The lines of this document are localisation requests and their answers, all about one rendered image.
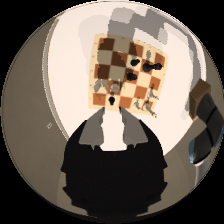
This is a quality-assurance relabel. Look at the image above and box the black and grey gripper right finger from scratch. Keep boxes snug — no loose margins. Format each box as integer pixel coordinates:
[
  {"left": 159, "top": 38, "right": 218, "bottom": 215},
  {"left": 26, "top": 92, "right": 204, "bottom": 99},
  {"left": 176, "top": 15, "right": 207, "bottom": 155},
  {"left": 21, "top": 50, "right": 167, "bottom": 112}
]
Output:
[{"left": 119, "top": 106, "right": 168, "bottom": 169}]

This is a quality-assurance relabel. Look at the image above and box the brown and tan chessboard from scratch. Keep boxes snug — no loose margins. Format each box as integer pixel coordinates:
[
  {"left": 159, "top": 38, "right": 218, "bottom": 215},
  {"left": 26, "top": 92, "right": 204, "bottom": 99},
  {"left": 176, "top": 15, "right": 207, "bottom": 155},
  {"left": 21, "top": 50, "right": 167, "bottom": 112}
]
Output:
[{"left": 88, "top": 34, "right": 169, "bottom": 115}]

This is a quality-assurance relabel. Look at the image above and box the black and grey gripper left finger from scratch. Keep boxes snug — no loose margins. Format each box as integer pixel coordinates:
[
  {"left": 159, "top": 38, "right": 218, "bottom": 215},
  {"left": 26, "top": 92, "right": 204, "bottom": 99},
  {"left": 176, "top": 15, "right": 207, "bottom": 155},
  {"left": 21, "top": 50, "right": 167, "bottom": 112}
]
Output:
[{"left": 61, "top": 106, "right": 105, "bottom": 173}]

